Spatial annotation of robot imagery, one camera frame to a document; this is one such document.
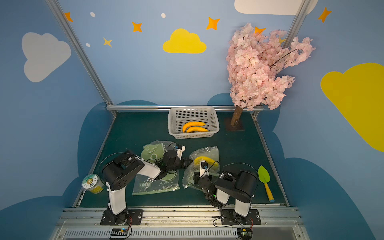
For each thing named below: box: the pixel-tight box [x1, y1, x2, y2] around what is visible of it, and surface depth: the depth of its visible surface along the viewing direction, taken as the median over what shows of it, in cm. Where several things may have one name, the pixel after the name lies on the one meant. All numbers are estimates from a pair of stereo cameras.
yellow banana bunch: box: [194, 156, 219, 167], surface depth 91 cm
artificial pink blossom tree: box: [226, 23, 316, 128], surface depth 72 cm
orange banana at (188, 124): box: [182, 121, 206, 133], surface depth 113 cm
